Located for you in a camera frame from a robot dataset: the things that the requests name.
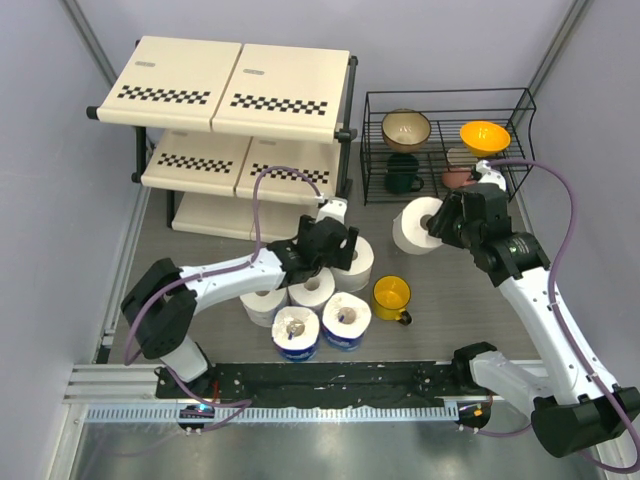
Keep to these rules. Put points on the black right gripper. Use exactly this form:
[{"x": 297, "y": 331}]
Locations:
[{"x": 442, "y": 225}]

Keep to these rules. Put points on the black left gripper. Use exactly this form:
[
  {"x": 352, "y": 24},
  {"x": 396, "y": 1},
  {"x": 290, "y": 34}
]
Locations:
[{"x": 342, "y": 257}]

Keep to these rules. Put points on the white paper towel roll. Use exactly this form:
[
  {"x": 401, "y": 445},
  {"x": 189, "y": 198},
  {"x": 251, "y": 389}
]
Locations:
[
  {"x": 262, "y": 306},
  {"x": 408, "y": 233},
  {"x": 358, "y": 276}
]

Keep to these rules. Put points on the blue paper roll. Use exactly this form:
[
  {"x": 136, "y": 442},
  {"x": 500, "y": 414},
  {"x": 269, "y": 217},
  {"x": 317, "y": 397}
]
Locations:
[
  {"x": 295, "y": 333},
  {"x": 345, "y": 320}
]

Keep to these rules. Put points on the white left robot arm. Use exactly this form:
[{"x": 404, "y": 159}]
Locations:
[{"x": 161, "y": 306}]

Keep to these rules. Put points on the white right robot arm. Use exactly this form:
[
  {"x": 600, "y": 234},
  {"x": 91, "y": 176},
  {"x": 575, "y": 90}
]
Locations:
[{"x": 579, "y": 404}]

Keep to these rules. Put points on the cream three-tier shelf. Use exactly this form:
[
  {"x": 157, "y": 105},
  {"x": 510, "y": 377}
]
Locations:
[{"x": 244, "y": 139}]

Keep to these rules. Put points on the floral print paper roll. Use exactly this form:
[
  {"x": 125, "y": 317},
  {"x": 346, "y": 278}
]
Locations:
[{"x": 314, "y": 293}]

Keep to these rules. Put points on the pink mug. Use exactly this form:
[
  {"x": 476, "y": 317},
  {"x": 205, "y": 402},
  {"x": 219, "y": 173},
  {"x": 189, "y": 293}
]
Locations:
[{"x": 457, "y": 177}]

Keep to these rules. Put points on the dark green mug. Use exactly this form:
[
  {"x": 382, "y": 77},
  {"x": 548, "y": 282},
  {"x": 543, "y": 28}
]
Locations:
[{"x": 402, "y": 174}]

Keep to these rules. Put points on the yellow mug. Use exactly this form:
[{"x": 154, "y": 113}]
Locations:
[{"x": 391, "y": 296}]

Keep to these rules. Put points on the orange bowl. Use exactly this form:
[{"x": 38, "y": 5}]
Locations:
[{"x": 484, "y": 138}]

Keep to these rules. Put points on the beige ceramic bowl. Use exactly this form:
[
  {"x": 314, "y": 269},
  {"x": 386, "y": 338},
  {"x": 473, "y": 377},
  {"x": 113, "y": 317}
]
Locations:
[{"x": 405, "y": 130}]

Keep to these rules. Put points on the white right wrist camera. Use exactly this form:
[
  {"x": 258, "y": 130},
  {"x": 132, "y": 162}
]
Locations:
[{"x": 484, "y": 173}]

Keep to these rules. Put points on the black wire rack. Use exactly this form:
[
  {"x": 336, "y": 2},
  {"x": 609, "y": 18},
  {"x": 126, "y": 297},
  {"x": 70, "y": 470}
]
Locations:
[{"x": 447, "y": 110}]

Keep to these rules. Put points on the white slotted cable duct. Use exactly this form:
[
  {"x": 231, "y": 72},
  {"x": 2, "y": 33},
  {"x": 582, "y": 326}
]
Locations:
[{"x": 164, "y": 413}]

